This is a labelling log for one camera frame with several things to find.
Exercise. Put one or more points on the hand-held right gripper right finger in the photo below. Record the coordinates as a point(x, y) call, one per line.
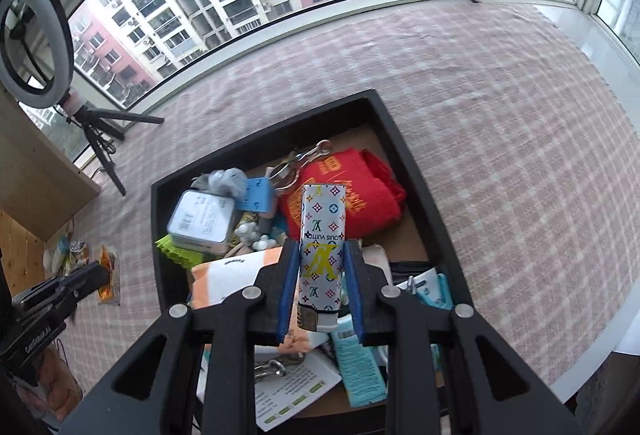
point(352, 295)

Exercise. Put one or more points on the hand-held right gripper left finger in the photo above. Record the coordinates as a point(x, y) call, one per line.
point(286, 295)

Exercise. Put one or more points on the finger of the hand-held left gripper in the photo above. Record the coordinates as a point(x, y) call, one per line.
point(35, 293)
point(85, 282)

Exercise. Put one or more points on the white patterned lighter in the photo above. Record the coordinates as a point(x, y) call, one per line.
point(320, 235)

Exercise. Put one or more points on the black tray container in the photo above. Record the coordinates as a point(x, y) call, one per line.
point(260, 150)

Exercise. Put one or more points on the person's left hand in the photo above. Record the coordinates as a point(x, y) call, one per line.
point(60, 390)

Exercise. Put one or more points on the orange snack packet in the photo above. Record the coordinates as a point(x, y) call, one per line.
point(107, 275)

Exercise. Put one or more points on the orange white tissue pack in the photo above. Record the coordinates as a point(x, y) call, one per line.
point(225, 275)

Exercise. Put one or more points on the black comb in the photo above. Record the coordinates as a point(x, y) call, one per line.
point(412, 268)

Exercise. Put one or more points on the metal key clip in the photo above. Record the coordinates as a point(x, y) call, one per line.
point(272, 368)

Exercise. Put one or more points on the teal white packet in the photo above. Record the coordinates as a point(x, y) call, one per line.
point(357, 370)

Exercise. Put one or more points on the white blue printed packet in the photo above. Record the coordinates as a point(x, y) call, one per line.
point(437, 290)

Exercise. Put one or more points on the red cloth bag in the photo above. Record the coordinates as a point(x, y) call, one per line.
point(370, 200)

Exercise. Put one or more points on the white leaflet green print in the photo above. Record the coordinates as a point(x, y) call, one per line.
point(295, 395)

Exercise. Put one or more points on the blue plastic holder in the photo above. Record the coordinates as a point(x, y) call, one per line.
point(257, 195)

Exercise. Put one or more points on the white metal tin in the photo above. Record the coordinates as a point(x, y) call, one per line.
point(200, 220)

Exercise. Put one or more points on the wooden cabinet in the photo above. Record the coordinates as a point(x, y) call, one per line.
point(35, 175)

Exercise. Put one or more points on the grey crumpled plastic bag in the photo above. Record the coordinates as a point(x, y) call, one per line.
point(222, 181)

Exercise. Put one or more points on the black tripod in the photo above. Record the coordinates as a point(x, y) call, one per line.
point(102, 150)

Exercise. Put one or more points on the metal carabiner keyring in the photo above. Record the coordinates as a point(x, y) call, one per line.
point(300, 161)

